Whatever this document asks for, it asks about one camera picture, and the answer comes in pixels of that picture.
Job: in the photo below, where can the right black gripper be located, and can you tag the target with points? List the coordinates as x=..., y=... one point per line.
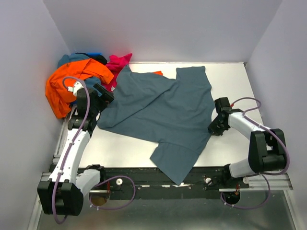
x=216, y=127

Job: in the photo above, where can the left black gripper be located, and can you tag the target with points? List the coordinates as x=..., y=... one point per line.
x=103, y=93

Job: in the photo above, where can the grey-blue t-shirt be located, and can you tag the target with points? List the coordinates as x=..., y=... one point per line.
x=174, y=113

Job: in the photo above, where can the orange t-shirt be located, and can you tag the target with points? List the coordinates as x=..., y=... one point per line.
x=158, y=72
x=58, y=96

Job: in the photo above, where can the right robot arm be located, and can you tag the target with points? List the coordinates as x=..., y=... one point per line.
x=267, y=153

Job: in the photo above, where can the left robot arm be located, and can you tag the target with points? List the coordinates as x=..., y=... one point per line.
x=64, y=191

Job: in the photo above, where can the teal blue t-shirt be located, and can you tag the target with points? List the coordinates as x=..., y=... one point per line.
x=91, y=81

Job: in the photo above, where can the magenta t-shirt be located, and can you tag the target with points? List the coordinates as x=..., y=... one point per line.
x=115, y=65

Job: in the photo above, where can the crumpled orange t-shirt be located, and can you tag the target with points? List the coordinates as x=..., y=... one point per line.
x=58, y=96

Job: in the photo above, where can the black garment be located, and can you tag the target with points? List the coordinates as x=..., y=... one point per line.
x=101, y=59

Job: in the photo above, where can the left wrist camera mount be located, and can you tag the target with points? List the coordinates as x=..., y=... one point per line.
x=77, y=85

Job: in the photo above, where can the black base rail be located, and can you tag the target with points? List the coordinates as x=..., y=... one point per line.
x=153, y=184

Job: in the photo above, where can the aluminium extrusion frame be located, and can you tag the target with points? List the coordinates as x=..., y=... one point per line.
x=256, y=182

